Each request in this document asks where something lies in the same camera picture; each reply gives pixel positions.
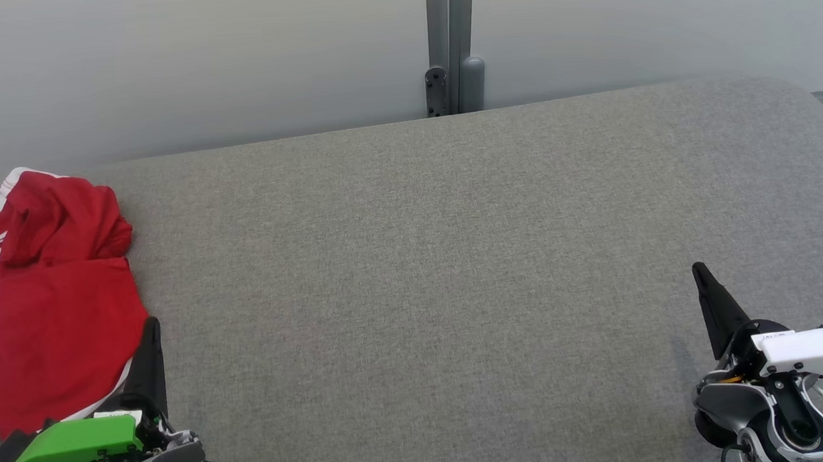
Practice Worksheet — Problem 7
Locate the red white-trimmed basketball jersey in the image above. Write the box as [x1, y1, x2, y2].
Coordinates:
[0, 160, 157, 443]

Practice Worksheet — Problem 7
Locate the grey metal partition post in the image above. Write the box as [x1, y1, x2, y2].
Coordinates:
[426, 0, 488, 116]

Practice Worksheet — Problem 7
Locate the dark grey hinge bracket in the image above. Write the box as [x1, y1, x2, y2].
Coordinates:
[424, 66, 450, 118]

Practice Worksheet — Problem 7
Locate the grey fabric sofa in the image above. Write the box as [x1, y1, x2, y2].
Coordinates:
[0, 70, 823, 462]

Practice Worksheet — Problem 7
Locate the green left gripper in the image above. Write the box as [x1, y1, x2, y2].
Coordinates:
[0, 315, 173, 462]

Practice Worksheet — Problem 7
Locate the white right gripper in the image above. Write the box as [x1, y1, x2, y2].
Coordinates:
[691, 254, 823, 391]

